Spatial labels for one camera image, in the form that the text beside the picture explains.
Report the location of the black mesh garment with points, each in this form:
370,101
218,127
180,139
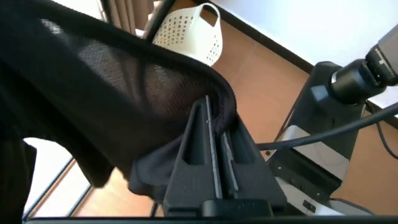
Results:
109,93

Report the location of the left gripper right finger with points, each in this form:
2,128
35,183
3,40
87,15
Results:
252,180

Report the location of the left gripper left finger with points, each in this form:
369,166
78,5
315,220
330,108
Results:
192,180

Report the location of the brown curtain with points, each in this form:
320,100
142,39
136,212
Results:
124,14

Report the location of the white laundry basket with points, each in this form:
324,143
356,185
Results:
192,34

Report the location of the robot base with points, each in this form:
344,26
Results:
317,130

